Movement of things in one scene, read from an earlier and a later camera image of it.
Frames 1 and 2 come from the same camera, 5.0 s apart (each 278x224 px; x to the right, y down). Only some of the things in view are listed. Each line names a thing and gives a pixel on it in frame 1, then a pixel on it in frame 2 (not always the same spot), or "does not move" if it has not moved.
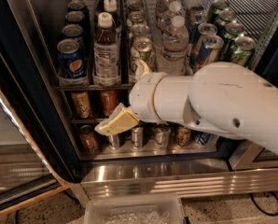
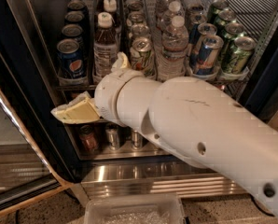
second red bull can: (204, 30) does not move
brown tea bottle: (106, 52) does not move
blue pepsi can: (71, 61) does not move
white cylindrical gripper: (144, 97) to (107, 94)
